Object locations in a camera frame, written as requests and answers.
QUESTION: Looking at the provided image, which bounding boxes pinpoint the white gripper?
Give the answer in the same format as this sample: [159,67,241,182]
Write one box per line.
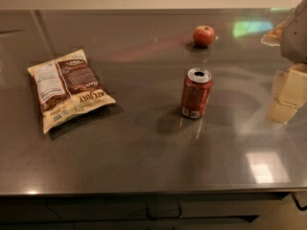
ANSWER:
[261,0,307,124]

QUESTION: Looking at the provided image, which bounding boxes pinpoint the red coke can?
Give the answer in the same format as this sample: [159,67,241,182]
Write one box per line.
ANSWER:
[181,68,213,119]

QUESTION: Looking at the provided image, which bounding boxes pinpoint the brown chip bag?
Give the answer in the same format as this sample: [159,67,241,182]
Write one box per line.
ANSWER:
[28,50,116,133]

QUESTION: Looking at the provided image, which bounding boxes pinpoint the red apple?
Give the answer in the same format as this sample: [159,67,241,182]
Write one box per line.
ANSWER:
[193,25,215,47]

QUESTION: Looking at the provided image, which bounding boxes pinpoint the black right drawer handle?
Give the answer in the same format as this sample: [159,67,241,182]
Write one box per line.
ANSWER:
[291,193,307,212]

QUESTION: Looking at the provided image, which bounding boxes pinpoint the black drawer handle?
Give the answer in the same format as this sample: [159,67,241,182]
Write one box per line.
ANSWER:
[291,193,307,212]
[146,203,182,220]

